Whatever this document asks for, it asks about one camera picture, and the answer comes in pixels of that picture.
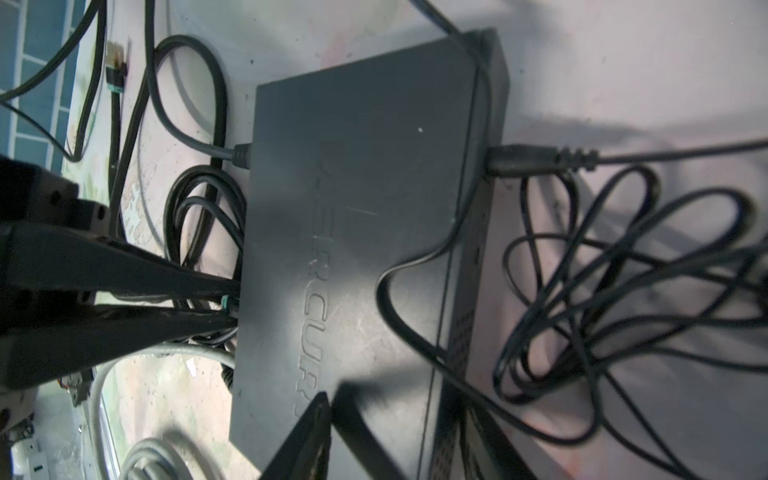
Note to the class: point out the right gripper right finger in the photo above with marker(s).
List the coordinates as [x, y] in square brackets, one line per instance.
[486, 451]

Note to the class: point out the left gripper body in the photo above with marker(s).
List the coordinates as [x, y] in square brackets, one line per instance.
[34, 194]

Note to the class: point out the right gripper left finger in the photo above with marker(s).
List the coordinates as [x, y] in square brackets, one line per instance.
[305, 453]

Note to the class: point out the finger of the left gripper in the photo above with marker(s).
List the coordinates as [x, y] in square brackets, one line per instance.
[39, 347]
[41, 257]

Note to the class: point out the black power adapter with cord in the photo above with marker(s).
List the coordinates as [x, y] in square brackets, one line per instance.
[561, 339]

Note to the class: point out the black network switch box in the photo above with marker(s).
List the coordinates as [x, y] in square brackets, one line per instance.
[355, 169]

